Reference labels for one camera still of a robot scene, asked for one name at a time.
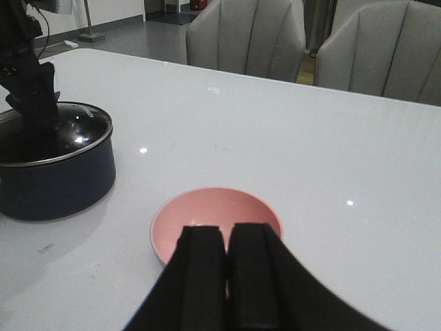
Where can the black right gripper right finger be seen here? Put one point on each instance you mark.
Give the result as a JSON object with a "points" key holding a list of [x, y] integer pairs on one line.
{"points": [[269, 289]]}

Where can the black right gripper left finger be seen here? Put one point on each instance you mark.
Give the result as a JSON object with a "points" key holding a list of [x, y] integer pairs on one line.
{"points": [[190, 292]]}

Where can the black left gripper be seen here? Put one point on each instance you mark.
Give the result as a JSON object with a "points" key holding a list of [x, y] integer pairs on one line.
{"points": [[30, 84]]}

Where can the glass lid purple knob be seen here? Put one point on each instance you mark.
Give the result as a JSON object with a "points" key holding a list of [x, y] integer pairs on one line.
{"points": [[80, 128]]}

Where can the pink plastic bowl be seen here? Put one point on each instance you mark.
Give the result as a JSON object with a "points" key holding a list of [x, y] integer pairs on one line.
{"points": [[210, 206]]}

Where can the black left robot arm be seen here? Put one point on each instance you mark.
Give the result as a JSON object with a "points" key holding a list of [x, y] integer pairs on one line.
{"points": [[14, 10]]}

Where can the metal floor stand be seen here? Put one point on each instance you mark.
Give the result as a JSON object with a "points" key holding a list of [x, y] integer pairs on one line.
{"points": [[89, 36]]}

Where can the red trash bin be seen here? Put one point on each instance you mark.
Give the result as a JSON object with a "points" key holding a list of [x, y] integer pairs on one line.
{"points": [[198, 4]]}

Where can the left grey upholstered chair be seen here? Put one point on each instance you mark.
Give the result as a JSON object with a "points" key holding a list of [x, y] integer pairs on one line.
{"points": [[263, 39]]}

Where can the grey upholstered chair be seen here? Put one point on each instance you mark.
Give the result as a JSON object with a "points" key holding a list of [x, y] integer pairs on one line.
{"points": [[263, 39], [386, 49]]}

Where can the right grey upholstered chair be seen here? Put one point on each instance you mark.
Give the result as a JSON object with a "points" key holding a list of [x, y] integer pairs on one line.
{"points": [[386, 49]]}

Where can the grey curtain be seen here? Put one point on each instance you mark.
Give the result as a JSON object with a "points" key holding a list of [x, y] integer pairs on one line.
{"points": [[318, 20]]}

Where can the dark blue saucepan purple handle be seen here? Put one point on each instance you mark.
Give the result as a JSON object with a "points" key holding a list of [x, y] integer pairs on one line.
{"points": [[55, 190]]}

